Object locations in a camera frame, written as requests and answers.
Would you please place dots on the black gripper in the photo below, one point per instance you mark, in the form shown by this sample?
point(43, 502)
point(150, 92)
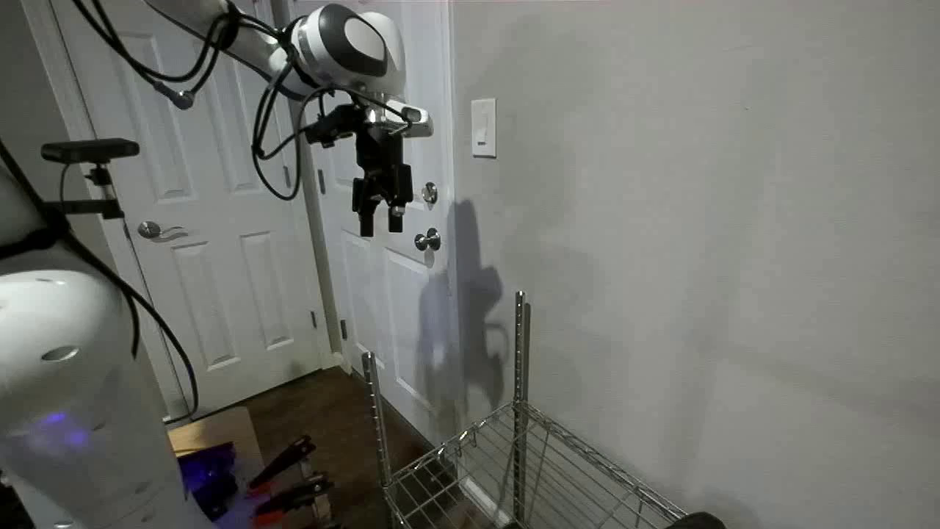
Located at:
point(382, 169)

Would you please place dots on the white wall light switch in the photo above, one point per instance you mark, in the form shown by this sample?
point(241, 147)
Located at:
point(482, 128)

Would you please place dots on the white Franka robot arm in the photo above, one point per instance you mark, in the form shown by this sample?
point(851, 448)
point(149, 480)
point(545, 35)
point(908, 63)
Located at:
point(346, 44)

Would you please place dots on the silver round door knob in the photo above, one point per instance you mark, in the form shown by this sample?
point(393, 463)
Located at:
point(428, 239)

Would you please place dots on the silver deadbolt lock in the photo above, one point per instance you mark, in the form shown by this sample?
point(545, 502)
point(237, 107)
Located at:
point(429, 194)

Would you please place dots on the white door with round knob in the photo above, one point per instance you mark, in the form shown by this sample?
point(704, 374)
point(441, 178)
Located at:
point(393, 304)

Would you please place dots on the brown cardboard box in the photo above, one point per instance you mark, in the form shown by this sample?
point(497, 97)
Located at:
point(211, 430)

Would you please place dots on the blue lit dark object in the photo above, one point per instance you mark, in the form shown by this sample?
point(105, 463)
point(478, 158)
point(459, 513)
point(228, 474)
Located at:
point(208, 476)

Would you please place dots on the black round base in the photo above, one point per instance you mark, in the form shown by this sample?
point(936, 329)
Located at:
point(698, 521)

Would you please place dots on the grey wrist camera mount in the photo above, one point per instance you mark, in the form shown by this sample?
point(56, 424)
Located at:
point(410, 119)

